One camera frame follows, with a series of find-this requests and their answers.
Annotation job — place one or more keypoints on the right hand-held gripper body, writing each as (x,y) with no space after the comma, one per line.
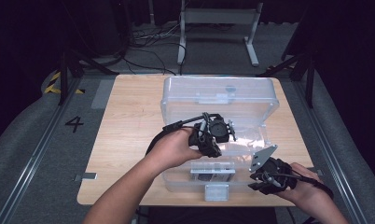
(275,175)

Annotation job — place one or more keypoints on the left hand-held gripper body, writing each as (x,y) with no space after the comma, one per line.
(215,130)

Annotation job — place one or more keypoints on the clear plastic storage box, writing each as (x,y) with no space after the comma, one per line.
(219,96)

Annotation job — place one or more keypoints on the person's right hand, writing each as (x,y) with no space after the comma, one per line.
(307,186)

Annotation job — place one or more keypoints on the person's left hand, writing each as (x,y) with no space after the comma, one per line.
(173,149)

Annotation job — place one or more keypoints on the grey tape strip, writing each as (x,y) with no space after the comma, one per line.
(316,171)
(86,176)

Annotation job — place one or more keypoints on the black tripod stand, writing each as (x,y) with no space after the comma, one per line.
(310,77)
(64,74)

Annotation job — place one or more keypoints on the white metal stand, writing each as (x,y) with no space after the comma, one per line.
(219,15)

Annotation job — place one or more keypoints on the yellow black striped tape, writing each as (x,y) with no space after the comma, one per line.
(53,84)

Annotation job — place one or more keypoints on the metal floor rail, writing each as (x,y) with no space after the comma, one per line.
(36,152)
(338,161)

